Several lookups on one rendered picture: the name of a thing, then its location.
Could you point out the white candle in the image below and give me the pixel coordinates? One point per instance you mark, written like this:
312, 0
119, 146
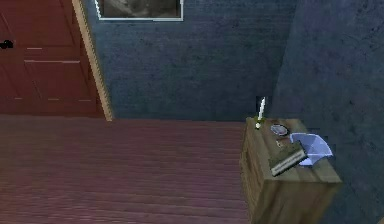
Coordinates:
261, 111

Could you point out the small grey round dish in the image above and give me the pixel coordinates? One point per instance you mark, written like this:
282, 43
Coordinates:
279, 129

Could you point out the dark red room door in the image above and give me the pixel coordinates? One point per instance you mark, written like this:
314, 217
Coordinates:
50, 66

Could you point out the brown wooden side cabinet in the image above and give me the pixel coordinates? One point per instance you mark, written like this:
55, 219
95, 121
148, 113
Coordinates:
286, 193

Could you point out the white framed grey picture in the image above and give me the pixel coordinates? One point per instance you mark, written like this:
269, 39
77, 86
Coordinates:
140, 8

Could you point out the dark green book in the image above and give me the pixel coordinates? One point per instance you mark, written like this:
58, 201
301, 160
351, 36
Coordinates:
286, 160

